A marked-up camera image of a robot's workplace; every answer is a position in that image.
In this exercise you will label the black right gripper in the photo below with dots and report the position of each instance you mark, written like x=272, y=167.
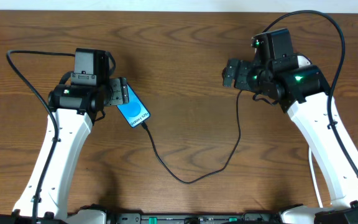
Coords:
x=233, y=73

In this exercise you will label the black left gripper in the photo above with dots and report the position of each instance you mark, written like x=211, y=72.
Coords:
x=120, y=91

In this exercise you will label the blue Galaxy smartphone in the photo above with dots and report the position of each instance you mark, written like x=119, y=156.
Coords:
x=134, y=112

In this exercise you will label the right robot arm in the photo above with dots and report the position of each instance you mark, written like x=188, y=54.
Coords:
x=279, y=76

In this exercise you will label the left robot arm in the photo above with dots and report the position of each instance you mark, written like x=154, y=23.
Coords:
x=72, y=109

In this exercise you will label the white USB charger adapter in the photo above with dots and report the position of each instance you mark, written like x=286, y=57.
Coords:
x=303, y=60

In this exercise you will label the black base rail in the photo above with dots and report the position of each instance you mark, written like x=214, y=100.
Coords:
x=136, y=218

